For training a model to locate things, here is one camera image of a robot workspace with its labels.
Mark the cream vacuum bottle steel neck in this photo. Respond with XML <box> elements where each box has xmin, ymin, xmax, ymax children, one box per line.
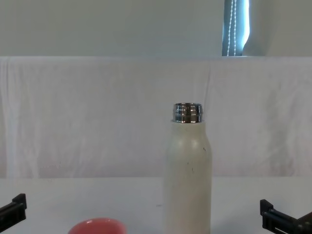
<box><xmin>163</xmin><ymin>102</ymin><xmax>214</xmax><ymax>234</ymax></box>

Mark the white table cloth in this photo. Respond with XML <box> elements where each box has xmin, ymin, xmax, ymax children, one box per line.
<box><xmin>0</xmin><ymin>176</ymin><xmax>312</xmax><ymax>234</ymax></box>

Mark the pink cup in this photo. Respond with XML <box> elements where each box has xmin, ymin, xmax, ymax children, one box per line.
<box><xmin>67</xmin><ymin>217</ymin><xmax>127</xmax><ymax>234</ymax></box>

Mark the white wrinkled backdrop cloth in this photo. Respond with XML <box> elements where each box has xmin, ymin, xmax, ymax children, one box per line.
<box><xmin>0</xmin><ymin>55</ymin><xmax>312</xmax><ymax>180</ymax></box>

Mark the white curtain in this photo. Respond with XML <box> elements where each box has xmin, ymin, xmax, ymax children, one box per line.
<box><xmin>0</xmin><ymin>0</ymin><xmax>312</xmax><ymax>58</ymax></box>

